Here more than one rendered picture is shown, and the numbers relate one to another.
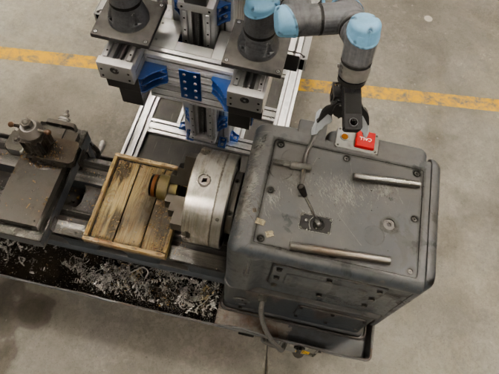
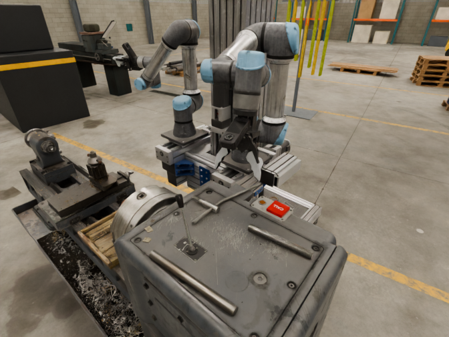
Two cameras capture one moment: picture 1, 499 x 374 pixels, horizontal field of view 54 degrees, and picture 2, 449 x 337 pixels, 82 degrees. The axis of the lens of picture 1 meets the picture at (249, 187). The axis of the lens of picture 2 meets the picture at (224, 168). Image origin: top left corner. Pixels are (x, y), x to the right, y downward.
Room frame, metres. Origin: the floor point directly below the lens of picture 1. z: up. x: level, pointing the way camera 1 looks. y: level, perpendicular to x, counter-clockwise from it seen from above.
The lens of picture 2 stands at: (0.19, -0.58, 1.84)
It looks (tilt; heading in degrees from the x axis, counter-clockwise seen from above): 31 degrees down; 34
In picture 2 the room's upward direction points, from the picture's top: straight up
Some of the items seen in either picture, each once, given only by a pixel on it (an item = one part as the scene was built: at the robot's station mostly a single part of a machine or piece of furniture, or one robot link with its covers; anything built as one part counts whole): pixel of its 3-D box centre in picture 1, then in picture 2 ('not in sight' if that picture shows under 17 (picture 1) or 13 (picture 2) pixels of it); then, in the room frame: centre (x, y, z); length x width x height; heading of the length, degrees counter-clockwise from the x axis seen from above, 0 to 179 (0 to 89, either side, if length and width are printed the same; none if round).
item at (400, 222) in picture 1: (328, 220); (229, 278); (0.66, -0.27, 1.06); 0.59 x 0.48 x 0.39; 84
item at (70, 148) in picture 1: (50, 151); (102, 180); (0.82, 0.72, 0.99); 0.20 x 0.10 x 0.05; 84
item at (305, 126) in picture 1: (311, 133); (238, 194); (0.87, -0.17, 1.24); 0.09 x 0.08 x 0.03; 84
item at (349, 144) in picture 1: (355, 144); (270, 212); (0.86, -0.32, 1.23); 0.13 x 0.08 x 0.05; 84
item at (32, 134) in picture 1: (29, 128); (94, 158); (0.82, 0.75, 1.13); 0.08 x 0.08 x 0.03
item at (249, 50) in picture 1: (258, 36); (244, 148); (1.28, 0.03, 1.21); 0.15 x 0.15 x 0.10
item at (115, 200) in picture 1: (139, 204); (126, 229); (0.71, 0.39, 0.89); 0.36 x 0.30 x 0.04; 174
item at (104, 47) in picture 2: not in sight; (95, 56); (4.37, 6.41, 0.84); 2.28 x 0.91 x 1.67; 91
